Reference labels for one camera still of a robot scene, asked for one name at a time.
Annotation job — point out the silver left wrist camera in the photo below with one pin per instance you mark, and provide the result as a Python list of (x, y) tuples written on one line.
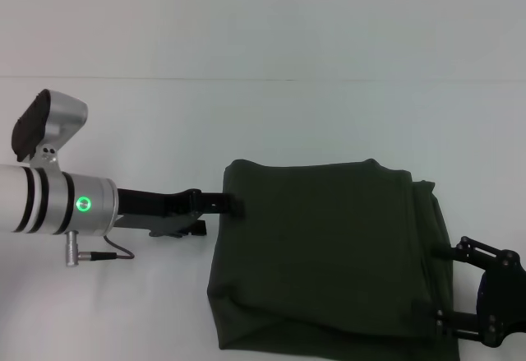
[(45, 124)]

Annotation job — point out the dark green t-shirt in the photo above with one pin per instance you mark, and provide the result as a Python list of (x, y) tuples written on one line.
[(328, 254)]

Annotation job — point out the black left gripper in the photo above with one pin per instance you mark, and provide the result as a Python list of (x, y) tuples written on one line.
[(156, 209)]

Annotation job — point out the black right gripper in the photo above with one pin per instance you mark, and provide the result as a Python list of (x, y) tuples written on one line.
[(503, 295)]

